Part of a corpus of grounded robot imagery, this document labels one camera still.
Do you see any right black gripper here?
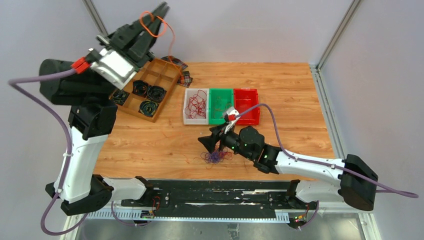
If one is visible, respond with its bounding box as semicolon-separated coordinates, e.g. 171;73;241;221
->
198;122;254;161

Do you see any orange and purple wire tangle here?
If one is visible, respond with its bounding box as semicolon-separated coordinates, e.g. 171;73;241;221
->
200;148;234;170

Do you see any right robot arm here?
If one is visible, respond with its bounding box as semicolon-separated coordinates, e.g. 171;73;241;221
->
197;124;378;211

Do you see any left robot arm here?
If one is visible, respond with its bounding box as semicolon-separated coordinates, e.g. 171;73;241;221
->
39;2;169;216

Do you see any green plastic bin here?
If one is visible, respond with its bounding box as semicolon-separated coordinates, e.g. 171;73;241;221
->
208;88;234;125

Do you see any red plastic bin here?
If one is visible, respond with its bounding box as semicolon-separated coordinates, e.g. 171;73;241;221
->
233;88;260;126

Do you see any white plastic bin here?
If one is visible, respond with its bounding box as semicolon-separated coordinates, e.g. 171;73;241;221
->
182;88;210;125

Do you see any plaid cloth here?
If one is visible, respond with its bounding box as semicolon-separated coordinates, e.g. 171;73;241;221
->
161;55;193;88

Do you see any orange wooden compartment tray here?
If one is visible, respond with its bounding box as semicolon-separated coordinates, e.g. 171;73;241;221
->
110;58;179;123

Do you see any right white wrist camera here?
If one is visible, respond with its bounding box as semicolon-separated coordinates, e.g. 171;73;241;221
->
223;106;239;134

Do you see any orange wire in green bin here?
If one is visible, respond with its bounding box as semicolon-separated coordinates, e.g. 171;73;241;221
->
211;96;234;121

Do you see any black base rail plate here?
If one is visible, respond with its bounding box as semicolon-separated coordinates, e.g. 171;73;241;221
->
89;178;321;220

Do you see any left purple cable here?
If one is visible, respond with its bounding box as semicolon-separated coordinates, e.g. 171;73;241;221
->
8;56;92;237

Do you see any purple cable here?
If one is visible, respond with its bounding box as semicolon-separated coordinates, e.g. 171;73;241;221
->
8;56;92;237
228;103;420;199

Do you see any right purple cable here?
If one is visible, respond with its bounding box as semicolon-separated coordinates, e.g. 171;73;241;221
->
228;103;420;199

